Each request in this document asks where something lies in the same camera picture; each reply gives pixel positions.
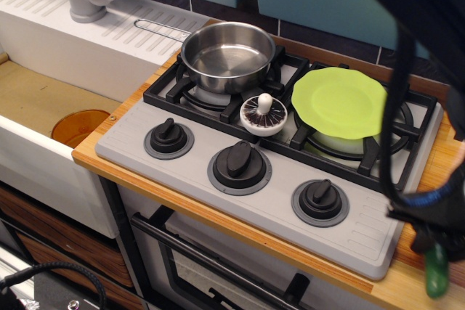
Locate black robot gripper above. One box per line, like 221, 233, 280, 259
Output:
386, 164, 465, 262

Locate green toy pickle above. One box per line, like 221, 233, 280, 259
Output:
424, 244, 450, 299

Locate lime green plastic plate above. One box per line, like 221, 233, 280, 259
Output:
291, 67, 387, 139

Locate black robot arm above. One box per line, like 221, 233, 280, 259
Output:
377, 0, 464, 262

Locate grey toy stove top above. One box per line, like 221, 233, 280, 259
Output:
94, 52, 444, 282

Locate black right stove knob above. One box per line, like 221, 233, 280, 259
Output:
291, 179, 349, 228

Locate black stove knob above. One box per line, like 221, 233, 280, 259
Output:
207, 141, 272, 196
144, 118, 195, 160
291, 179, 349, 228

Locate black middle stove knob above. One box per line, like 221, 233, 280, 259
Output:
207, 141, 272, 196

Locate white toy mushroom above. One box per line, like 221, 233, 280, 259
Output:
239, 93, 288, 137

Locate stainless steel pot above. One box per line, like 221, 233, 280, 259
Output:
133, 19, 276, 94

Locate black left stove knob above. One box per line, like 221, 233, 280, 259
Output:
144, 118, 195, 160

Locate black right burner grate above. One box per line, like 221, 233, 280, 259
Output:
261, 62, 443, 193

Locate black burner grate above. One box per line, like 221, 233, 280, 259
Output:
261, 62, 443, 193
143, 46, 310, 143

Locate black left burner grate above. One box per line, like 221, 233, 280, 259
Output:
143, 46, 310, 143

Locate wooden drawer fronts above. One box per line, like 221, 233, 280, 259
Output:
1, 183, 145, 309

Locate white toy sink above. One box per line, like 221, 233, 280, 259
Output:
1, 0, 207, 238

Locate oven door with black handle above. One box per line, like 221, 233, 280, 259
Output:
120, 184, 403, 309

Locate black foreground cable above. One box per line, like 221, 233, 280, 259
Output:
0, 261, 108, 310

